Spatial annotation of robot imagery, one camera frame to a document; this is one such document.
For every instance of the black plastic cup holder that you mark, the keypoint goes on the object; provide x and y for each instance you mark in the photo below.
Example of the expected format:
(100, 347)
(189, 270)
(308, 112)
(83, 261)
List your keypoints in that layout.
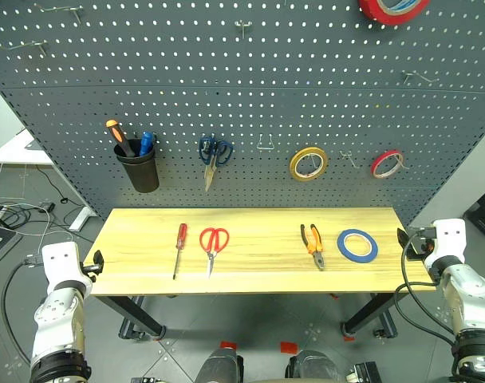
(140, 171)

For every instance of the thin red tape roll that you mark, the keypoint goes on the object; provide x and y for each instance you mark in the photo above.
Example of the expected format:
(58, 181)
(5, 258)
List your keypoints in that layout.
(380, 165)

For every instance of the yellow tape roll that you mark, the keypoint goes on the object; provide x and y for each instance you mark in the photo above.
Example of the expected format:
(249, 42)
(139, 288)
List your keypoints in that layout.
(296, 169)

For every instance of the short metal double hook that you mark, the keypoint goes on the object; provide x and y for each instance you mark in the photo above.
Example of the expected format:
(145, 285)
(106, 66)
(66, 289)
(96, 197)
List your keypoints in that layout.
(349, 157)
(243, 27)

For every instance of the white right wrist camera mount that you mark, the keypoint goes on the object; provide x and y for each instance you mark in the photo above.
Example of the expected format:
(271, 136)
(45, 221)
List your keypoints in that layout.
(450, 239)

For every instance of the long metal peg hook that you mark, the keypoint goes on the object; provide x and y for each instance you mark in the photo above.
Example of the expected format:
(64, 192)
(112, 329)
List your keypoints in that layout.
(420, 76)
(25, 46)
(63, 9)

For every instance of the white pegboard stand foot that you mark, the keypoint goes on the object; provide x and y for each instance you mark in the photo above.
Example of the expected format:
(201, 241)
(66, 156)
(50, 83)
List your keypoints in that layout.
(82, 217)

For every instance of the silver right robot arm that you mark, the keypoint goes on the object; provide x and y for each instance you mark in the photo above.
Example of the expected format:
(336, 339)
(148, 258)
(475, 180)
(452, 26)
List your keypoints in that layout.
(468, 295)

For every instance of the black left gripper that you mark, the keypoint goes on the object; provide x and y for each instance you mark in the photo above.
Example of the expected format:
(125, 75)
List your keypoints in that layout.
(89, 268)

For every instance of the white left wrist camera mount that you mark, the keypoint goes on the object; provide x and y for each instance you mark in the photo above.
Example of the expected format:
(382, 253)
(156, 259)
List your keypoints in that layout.
(61, 261)

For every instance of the white background table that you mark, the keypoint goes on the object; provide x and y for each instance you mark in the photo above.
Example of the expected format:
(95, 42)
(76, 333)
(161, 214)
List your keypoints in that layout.
(15, 149)

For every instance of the wide red tape roll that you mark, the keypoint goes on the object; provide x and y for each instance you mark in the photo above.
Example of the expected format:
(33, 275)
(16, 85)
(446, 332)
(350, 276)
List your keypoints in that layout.
(394, 16)

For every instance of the blue tape roll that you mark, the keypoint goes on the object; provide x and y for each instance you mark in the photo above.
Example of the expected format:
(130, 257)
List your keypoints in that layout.
(346, 252)

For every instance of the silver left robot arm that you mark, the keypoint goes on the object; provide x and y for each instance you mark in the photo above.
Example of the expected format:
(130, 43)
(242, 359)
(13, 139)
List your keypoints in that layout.
(59, 315)

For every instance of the orange black pliers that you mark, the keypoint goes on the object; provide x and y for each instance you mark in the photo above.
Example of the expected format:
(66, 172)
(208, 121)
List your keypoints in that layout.
(315, 247)

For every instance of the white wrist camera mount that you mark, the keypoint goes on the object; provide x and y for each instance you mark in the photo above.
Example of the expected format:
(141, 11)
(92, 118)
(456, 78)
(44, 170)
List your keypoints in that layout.
(450, 239)
(61, 261)

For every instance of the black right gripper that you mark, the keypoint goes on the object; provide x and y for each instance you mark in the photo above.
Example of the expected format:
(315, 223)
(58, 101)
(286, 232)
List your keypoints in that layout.
(420, 243)

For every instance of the black power adapter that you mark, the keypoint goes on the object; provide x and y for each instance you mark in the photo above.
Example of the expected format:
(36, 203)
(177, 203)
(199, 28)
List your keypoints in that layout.
(47, 206)

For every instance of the black storage box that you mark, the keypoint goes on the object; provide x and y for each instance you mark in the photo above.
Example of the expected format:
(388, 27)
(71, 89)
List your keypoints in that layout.
(483, 217)

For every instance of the black table leg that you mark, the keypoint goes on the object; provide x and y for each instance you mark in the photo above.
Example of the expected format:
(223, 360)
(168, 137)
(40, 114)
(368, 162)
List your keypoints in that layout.
(370, 313)
(135, 315)

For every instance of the dark rounded robot shape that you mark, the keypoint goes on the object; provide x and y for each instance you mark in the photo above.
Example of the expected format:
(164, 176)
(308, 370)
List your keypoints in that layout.
(316, 367)
(220, 367)

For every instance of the grey metal pegboard wall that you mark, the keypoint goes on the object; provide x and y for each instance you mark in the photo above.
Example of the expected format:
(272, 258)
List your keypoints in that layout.
(242, 99)

